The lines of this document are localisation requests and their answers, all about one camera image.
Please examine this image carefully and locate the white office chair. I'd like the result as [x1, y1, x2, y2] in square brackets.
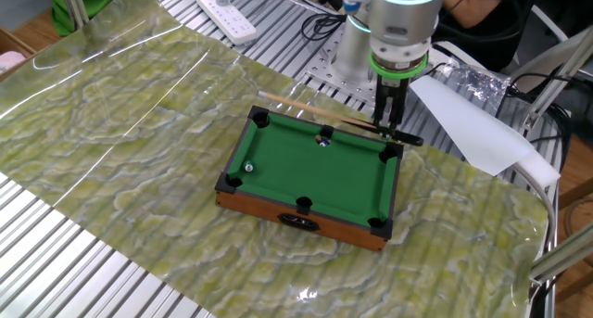
[428, 5, 572, 78]

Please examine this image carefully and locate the aluminium frame post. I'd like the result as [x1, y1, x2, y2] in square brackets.
[527, 223, 593, 286]
[58, 0, 90, 31]
[523, 25, 593, 132]

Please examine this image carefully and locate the person in black shirt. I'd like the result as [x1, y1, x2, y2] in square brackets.
[430, 0, 544, 73]

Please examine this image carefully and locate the clear plastic bag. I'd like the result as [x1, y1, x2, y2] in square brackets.
[435, 53, 511, 111]

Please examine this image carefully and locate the white hose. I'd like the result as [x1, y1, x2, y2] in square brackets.
[511, 162, 557, 250]

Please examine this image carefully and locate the black cable bundle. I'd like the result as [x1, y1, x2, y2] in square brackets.
[507, 71, 593, 171]

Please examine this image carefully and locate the black coiled cable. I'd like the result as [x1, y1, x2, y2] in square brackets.
[299, 12, 347, 44]

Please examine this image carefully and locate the wooden pool cue black butt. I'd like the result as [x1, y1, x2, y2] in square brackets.
[258, 90, 425, 147]

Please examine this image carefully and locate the pink cloth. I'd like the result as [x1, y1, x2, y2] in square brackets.
[0, 51, 27, 75]

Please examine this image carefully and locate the brown cardboard box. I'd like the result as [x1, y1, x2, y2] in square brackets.
[0, 26, 38, 83]

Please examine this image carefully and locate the white paper sheet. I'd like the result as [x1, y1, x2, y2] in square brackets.
[410, 74, 561, 189]

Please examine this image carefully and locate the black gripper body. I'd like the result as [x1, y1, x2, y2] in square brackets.
[374, 75, 409, 101]

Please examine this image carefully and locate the white power strip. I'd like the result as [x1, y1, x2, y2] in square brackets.
[196, 0, 258, 46]

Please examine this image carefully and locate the green cloth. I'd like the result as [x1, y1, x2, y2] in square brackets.
[44, 0, 132, 38]

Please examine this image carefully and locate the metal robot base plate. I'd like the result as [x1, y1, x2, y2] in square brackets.
[305, 30, 379, 107]

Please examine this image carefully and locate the mini green pool table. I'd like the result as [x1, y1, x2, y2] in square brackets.
[214, 105, 405, 253]

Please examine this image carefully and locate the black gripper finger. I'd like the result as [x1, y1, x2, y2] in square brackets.
[373, 98, 391, 136]
[388, 99, 406, 138]

